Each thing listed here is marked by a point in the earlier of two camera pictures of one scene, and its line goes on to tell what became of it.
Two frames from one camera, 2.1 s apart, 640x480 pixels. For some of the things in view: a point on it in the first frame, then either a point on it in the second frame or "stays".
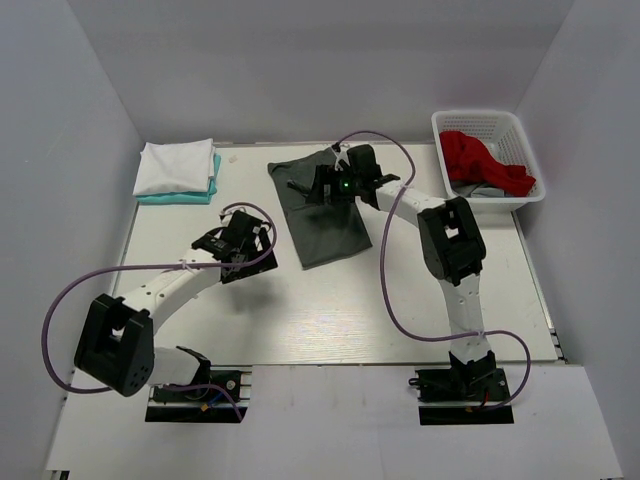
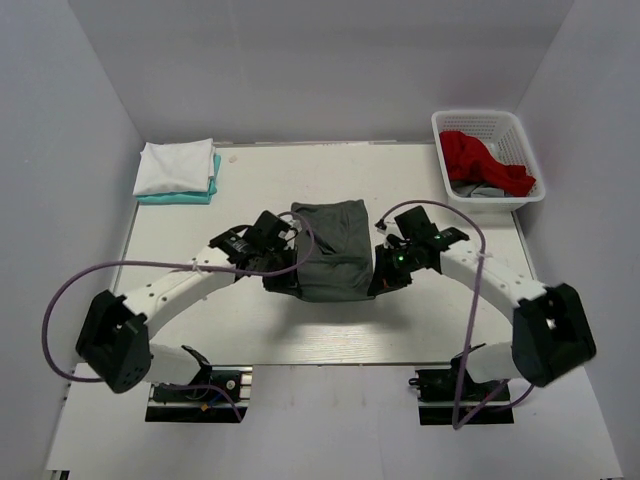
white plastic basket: x=491 y=127 stays
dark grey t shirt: x=321 y=232 → x=340 y=267
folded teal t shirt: x=184 y=197 stays
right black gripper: x=320 y=185 → x=386 y=275
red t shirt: x=467 y=159 stays
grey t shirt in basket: x=477 y=190 stays
